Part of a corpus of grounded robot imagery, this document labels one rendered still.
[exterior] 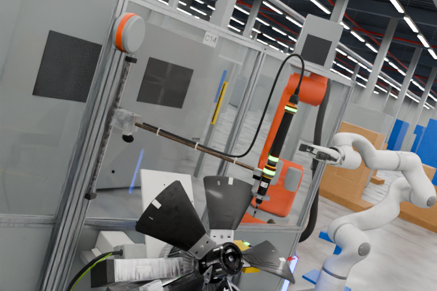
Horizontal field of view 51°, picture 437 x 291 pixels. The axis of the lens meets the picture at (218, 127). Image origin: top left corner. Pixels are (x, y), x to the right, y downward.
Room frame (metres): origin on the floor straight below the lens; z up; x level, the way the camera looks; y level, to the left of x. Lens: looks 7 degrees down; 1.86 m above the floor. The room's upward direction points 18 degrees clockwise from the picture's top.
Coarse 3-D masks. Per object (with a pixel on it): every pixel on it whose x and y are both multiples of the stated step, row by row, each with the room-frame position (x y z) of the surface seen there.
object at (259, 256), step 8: (256, 248) 1.83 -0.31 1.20; (264, 248) 1.85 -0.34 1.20; (272, 248) 1.87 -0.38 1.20; (248, 256) 1.74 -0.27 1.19; (256, 256) 1.76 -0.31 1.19; (264, 256) 1.79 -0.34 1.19; (272, 256) 1.82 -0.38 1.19; (280, 256) 1.85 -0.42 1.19; (256, 264) 1.69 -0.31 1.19; (264, 264) 1.72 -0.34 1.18; (272, 264) 1.75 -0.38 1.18; (280, 264) 1.79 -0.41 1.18; (272, 272) 1.70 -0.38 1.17; (280, 272) 1.74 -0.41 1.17; (288, 272) 1.77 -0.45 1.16; (288, 280) 1.73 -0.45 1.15
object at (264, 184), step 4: (296, 88) 1.68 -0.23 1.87; (296, 92) 1.68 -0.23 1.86; (292, 96) 1.67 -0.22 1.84; (296, 96) 1.67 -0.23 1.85; (292, 100) 1.67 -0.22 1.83; (296, 100) 1.67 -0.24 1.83; (296, 104) 1.67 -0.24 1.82; (264, 180) 1.67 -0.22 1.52; (268, 180) 1.67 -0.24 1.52; (260, 184) 1.68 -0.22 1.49; (264, 184) 1.67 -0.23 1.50; (268, 184) 1.67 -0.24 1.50; (260, 188) 1.68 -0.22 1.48; (264, 188) 1.67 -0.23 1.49; (260, 192) 1.67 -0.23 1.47; (264, 192) 1.67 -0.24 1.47; (256, 200) 1.68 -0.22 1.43; (260, 200) 1.67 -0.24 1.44
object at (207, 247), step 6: (204, 234) 1.60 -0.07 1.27; (198, 240) 1.59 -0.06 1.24; (204, 240) 1.60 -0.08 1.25; (210, 240) 1.60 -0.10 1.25; (192, 246) 1.59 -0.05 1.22; (198, 246) 1.60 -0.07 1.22; (204, 246) 1.60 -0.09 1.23; (210, 246) 1.61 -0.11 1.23; (192, 252) 1.60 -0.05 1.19; (198, 252) 1.60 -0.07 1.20; (204, 252) 1.60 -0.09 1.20; (198, 258) 1.60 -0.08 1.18
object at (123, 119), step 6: (114, 108) 1.83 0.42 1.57; (120, 108) 1.87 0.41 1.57; (114, 114) 1.82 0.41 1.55; (120, 114) 1.81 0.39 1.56; (126, 114) 1.81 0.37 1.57; (132, 114) 1.82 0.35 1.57; (138, 114) 1.87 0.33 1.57; (114, 120) 1.82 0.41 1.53; (120, 120) 1.81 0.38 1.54; (126, 120) 1.81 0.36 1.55; (132, 120) 1.80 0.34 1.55; (138, 120) 1.84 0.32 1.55; (114, 126) 1.82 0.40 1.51; (120, 126) 1.81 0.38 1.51; (126, 126) 1.80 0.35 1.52; (132, 126) 1.81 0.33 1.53; (132, 132) 1.82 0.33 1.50
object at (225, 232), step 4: (212, 232) 1.70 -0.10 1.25; (216, 232) 1.70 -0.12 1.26; (220, 232) 1.70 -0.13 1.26; (224, 232) 1.70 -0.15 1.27; (228, 232) 1.70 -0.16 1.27; (232, 232) 1.69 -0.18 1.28; (212, 236) 1.69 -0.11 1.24; (224, 236) 1.69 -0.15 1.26; (232, 236) 1.68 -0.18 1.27; (216, 240) 1.68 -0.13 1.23; (220, 240) 1.68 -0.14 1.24; (224, 240) 1.67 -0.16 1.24; (228, 240) 1.67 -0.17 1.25; (232, 240) 1.67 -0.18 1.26; (216, 244) 1.67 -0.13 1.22
